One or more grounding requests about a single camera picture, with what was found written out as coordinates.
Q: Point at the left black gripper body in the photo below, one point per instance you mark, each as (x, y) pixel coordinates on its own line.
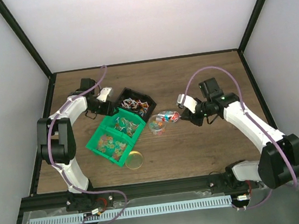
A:
(107, 111)

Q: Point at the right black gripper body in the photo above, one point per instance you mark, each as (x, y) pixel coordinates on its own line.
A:
(198, 121)

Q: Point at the black bin candies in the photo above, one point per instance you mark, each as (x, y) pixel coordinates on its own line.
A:
(138, 103)

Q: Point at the clear plastic jar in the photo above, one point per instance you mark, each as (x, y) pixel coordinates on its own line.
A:
(157, 125)

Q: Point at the green bin gummy candies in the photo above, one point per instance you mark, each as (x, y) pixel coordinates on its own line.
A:
(111, 144)

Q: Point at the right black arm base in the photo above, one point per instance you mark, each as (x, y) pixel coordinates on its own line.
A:
(236, 177)

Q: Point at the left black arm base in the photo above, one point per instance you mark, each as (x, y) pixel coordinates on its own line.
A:
(85, 202)

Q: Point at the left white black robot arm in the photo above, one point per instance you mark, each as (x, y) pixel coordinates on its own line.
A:
(55, 137)

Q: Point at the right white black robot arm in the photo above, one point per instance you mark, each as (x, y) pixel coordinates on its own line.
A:
(279, 159)

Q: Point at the gold jar lid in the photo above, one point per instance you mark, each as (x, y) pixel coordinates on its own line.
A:
(134, 160)

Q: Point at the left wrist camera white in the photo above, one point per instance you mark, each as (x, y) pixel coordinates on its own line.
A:
(104, 94)

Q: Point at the light blue slotted cable duct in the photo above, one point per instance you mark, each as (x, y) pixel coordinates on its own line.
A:
(139, 211)

